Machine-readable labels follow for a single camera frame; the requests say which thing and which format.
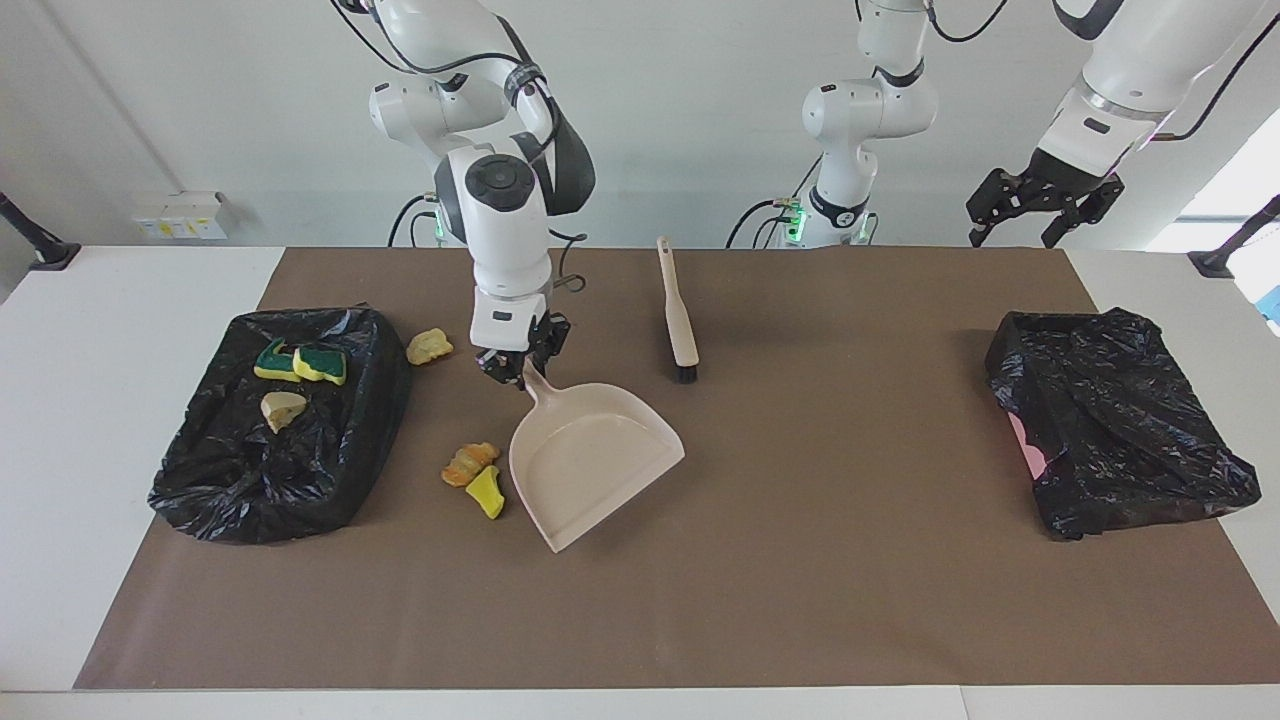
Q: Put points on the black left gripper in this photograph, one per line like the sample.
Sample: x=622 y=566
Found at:
x=1085 y=178

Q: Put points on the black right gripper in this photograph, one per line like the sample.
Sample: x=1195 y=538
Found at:
x=555 y=335

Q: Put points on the pale yellow sponge chunk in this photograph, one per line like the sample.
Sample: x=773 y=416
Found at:
x=428 y=346

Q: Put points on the orange striped sponge piece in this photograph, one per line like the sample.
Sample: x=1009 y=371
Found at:
x=468 y=463

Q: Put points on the beige plastic dustpan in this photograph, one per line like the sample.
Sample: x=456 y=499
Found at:
x=590 y=460

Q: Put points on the yellow sponge wedge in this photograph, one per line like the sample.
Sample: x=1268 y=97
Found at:
x=487 y=493

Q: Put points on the beige hand brush black bristles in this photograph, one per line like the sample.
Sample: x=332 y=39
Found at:
x=680 y=320

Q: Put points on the green yellow curved sponge piece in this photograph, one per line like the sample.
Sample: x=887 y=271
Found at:
x=320 y=365

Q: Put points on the beige sponge chunk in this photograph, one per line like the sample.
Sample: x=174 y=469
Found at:
x=283 y=410

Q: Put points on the yellow sponge piece green backing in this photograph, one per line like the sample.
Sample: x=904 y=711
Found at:
x=275 y=365

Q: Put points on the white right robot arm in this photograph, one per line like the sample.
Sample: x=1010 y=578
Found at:
x=500 y=230

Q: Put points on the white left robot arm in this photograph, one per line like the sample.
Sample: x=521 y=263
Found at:
x=865 y=110

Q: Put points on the black bag lined pink bin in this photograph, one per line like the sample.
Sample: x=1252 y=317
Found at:
x=1120 y=430

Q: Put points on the blue white packet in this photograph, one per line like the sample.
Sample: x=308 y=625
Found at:
x=1272 y=305

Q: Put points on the brown paper table mat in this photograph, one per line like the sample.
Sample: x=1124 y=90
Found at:
x=900 y=600

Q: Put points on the black camera stand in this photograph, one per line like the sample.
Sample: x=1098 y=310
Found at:
x=1215 y=262
x=50 y=252

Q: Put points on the white wall socket box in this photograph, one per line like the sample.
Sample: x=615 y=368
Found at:
x=185 y=215

